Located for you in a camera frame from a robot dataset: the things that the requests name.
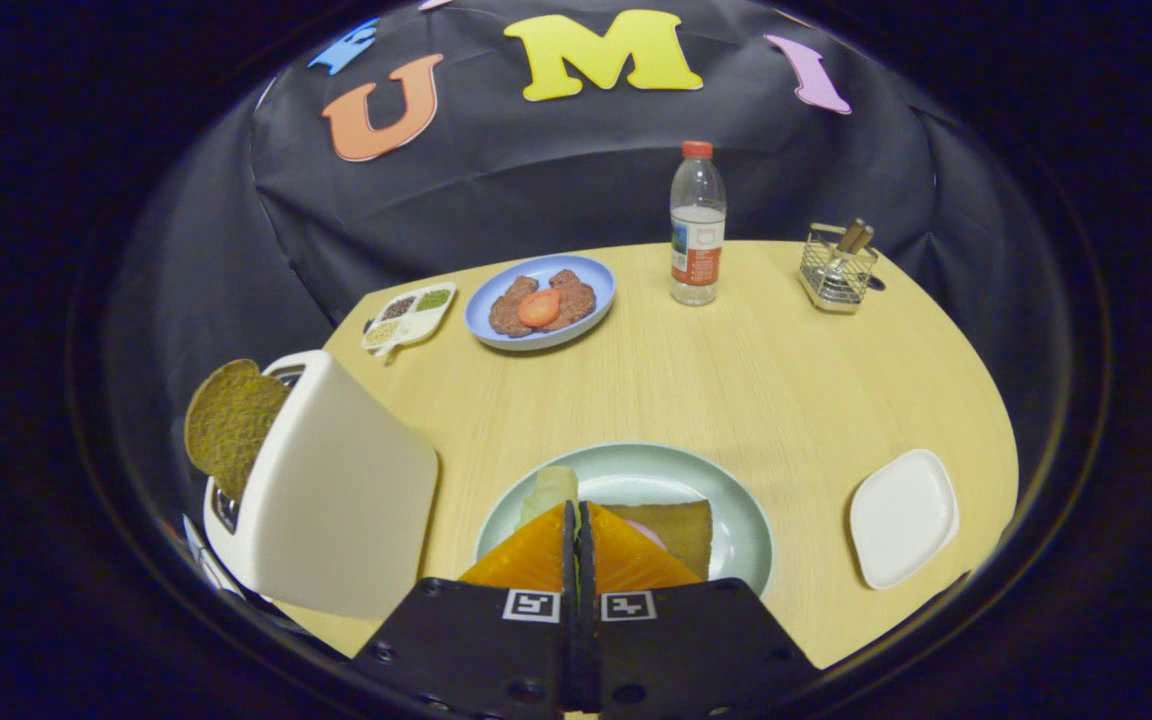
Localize white toaster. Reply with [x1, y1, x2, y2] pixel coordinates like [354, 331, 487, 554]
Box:
[203, 350, 440, 621]

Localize black backdrop cloth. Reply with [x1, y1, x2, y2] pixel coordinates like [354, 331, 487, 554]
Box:
[106, 0, 1077, 481]

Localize metal wire basket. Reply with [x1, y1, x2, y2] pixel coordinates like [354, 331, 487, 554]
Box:
[799, 223, 880, 315]

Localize blue round plate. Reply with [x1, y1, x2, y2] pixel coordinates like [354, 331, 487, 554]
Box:
[464, 254, 617, 352]

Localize pale green round plate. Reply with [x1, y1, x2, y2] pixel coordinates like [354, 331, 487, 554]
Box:
[474, 443, 775, 598]

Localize brown bread slice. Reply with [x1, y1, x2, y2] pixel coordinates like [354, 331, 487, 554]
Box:
[601, 500, 714, 581]

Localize white square plate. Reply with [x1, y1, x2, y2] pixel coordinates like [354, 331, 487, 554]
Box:
[848, 449, 960, 591]

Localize red tomato slice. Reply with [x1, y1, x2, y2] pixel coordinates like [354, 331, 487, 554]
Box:
[517, 289, 562, 328]

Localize brown meat patty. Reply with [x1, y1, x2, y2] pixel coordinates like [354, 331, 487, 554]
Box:
[548, 269, 598, 331]
[489, 276, 540, 338]

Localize clear plastic water bottle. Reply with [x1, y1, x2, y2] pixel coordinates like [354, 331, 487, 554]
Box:
[670, 141, 727, 307]

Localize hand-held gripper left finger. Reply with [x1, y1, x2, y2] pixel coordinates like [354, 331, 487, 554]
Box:
[351, 502, 580, 720]

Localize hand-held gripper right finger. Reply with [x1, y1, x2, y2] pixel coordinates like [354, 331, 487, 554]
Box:
[581, 502, 822, 720]

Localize brown toast slice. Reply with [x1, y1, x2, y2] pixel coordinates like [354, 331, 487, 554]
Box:
[184, 358, 289, 501]

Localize green lettuce leaf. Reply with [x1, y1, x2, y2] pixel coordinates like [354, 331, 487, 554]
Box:
[519, 465, 580, 526]

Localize white divided seasoning tray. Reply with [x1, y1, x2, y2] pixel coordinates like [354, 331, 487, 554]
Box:
[362, 282, 458, 363]

